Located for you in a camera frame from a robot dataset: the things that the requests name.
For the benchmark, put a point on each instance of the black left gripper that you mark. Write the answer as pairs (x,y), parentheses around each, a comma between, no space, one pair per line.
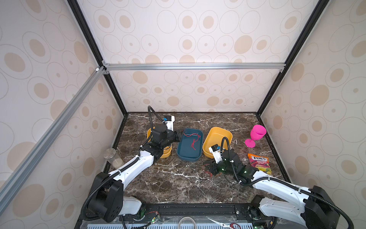
(177,136)

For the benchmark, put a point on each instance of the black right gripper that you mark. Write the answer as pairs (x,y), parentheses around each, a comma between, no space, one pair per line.
(212,166)

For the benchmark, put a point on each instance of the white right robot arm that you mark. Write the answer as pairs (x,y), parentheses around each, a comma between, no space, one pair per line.
(310,207)

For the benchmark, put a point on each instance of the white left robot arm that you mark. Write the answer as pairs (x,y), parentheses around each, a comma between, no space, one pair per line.
(106,199)

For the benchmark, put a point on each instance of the left yellow plastic bin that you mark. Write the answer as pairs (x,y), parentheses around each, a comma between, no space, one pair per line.
(167,150)

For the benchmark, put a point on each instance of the yellow plastic bin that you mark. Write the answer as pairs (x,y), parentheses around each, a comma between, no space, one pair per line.
(167,150)
(214,137)

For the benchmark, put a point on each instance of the teal plastic bin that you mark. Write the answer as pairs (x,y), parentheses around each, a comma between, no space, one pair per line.
(191,146)

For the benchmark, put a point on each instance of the right yellow plastic bin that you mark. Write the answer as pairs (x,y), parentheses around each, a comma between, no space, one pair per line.
(214,137)

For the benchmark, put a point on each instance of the orange candy bag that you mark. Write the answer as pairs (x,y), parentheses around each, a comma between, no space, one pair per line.
(260,162)

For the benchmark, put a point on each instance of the pink plastic goblet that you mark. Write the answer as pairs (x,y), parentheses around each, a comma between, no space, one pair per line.
(257,133)

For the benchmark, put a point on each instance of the clear jar with powder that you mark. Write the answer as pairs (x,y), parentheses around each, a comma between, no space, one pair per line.
(113,158)

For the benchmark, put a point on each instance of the horizontal aluminium bar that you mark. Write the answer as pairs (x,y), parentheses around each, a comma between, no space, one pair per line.
(204,66)

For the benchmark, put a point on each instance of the diagonal aluminium bar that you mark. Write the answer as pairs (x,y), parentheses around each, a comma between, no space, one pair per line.
(27,166)

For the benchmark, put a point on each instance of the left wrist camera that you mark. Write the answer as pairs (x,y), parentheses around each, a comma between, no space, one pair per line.
(168,120)

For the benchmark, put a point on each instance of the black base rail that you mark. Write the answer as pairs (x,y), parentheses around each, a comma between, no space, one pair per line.
(234,210)

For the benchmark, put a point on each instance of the scissors with red handle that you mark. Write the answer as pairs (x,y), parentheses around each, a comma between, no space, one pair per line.
(225,225)

